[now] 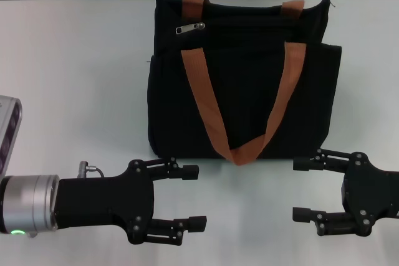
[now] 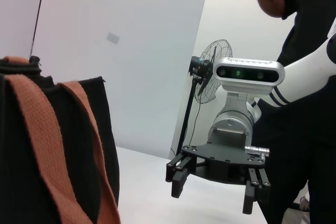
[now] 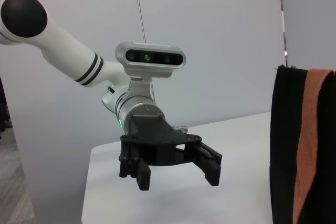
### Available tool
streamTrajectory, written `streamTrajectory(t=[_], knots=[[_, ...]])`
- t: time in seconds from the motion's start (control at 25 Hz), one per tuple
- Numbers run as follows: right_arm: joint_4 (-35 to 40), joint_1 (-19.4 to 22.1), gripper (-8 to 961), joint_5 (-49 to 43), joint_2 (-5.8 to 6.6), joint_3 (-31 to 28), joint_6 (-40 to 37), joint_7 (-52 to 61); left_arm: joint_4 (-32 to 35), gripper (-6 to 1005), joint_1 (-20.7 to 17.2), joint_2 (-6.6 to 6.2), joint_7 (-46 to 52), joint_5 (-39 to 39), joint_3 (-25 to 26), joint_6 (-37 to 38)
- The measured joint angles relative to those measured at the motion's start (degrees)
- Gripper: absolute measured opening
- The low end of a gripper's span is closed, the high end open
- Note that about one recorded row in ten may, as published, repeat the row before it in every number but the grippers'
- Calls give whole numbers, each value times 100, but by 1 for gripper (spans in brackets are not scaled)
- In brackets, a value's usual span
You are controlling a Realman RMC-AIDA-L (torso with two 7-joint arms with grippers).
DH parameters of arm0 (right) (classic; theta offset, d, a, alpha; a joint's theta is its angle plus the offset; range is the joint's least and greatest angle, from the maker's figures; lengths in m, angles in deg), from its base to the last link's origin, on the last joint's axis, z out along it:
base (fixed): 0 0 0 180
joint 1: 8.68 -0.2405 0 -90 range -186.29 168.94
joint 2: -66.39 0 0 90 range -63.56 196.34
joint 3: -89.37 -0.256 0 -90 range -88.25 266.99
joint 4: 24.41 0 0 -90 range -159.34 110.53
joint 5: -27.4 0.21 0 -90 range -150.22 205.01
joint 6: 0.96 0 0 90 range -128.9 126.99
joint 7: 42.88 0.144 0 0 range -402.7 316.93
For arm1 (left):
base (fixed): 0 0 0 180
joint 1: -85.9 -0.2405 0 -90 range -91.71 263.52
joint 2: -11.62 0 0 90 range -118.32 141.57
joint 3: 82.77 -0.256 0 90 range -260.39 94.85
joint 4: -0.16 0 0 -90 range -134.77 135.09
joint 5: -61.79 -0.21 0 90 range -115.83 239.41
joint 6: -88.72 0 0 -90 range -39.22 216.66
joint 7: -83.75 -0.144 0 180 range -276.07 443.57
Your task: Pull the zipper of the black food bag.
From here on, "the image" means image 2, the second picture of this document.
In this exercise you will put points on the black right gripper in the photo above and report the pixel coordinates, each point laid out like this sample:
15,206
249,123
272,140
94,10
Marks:
223,165

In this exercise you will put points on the grey sneaker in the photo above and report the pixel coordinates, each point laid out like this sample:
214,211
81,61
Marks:
304,203

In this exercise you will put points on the person in black clothes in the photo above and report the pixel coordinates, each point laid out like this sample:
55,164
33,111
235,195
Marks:
302,134

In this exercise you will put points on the black standing fan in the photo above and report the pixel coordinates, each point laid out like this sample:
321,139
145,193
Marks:
197,66

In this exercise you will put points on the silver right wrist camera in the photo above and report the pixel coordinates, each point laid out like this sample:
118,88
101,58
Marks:
249,73

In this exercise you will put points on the small grey wall label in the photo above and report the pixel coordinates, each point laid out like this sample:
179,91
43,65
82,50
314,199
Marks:
113,37

